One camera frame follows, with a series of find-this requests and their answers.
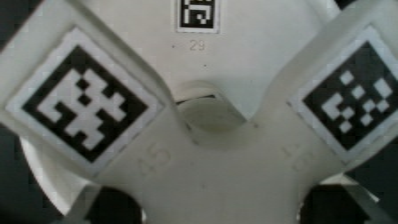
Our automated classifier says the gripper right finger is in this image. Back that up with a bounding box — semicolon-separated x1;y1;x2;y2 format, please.
298;174;394;224

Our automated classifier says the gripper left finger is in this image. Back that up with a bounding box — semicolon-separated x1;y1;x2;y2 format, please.
58;185;144;224

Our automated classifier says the white round table top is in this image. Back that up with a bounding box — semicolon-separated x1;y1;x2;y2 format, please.
19;0;344;218

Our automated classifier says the white cross-shaped table base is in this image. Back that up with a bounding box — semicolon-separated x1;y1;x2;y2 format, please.
0;0;398;224

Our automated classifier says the white cylindrical table leg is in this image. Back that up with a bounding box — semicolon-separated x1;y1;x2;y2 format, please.
177;95;247;132

